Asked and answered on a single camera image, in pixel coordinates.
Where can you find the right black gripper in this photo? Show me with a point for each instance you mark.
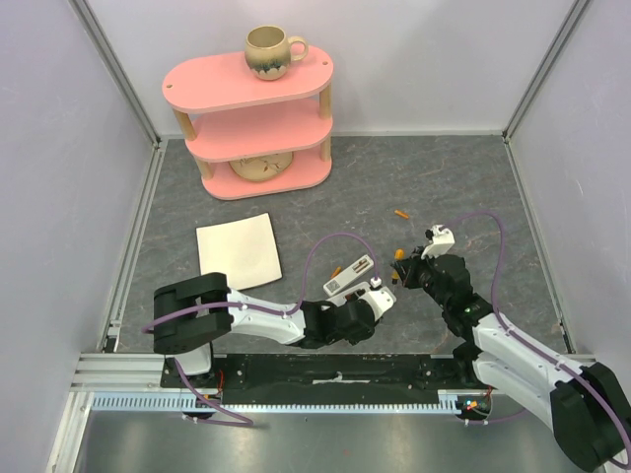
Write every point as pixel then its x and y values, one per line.
pixel 411 271

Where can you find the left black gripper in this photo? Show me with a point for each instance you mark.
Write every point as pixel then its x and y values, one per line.
pixel 353 297

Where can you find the white air conditioner remote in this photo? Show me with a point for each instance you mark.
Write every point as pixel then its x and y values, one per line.
pixel 344 278

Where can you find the orange handled screwdriver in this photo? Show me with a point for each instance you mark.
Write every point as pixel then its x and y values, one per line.
pixel 398 256

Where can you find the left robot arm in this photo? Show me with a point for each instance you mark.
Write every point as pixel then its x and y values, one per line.
pixel 191 314

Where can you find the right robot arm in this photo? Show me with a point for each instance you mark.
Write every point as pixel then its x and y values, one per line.
pixel 584 406

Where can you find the beige floral ceramic bowl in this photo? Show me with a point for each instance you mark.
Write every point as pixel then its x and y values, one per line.
pixel 262 168

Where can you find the pink three-tier shelf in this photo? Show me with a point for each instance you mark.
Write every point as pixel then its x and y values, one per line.
pixel 227 114

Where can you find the beige ceramic mug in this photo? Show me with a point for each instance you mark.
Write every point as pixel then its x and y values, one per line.
pixel 269 52

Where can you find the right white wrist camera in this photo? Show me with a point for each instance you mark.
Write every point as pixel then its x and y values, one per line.
pixel 441 240

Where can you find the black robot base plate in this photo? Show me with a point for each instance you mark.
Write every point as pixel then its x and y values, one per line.
pixel 248 371

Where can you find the grey slotted cable duct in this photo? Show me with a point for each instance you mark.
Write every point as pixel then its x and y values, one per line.
pixel 180 402

